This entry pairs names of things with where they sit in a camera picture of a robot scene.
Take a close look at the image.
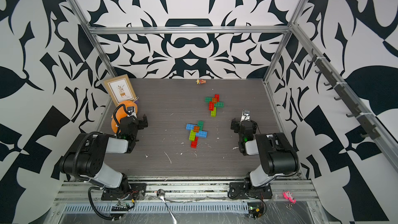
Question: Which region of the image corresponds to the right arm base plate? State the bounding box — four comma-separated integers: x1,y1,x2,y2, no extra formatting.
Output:
228,183,273,200

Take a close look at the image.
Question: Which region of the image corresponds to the blue lego brick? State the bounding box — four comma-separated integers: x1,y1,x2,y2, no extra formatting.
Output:
196,131,207,138
186,124,196,130

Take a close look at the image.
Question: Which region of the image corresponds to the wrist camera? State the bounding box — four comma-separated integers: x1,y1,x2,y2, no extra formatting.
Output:
240,110,250,122
126,106,137,119

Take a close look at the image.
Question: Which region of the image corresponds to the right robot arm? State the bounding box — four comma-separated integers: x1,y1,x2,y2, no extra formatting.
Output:
231,116,300,190

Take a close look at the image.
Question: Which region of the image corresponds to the metal spoon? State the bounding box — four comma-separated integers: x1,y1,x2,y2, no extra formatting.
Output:
157,189,178,224

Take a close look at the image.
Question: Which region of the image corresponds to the orange whale plush toy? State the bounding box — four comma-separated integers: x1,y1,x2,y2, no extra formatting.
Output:
111,100,138,133

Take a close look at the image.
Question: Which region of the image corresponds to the pink clip toy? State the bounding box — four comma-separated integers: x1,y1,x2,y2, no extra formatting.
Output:
283,191,296,204

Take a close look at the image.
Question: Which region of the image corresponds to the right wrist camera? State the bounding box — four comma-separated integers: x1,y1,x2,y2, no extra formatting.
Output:
240,110,250,122

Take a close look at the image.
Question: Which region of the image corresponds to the small toy figure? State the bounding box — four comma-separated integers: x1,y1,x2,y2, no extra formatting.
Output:
196,79,206,85

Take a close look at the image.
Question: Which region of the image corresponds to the wall hook rack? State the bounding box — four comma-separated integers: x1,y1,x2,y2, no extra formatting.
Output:
308,53,381,140

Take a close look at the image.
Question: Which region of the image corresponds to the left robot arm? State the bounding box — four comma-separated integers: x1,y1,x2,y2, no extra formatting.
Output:
59,101,148,222

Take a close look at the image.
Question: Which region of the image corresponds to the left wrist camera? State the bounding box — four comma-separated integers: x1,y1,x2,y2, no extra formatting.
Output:
126,106,137,119

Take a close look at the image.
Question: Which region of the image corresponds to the framed plant picture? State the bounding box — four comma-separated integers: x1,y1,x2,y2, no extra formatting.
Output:
103,75,137,106

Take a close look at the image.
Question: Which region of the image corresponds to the lime lego brick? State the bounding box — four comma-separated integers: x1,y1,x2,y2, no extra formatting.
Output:
210,108,217,117
189,130,196,142

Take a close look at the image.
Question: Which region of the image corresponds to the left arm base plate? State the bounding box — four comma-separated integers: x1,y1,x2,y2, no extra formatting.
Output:
101,183,147,201

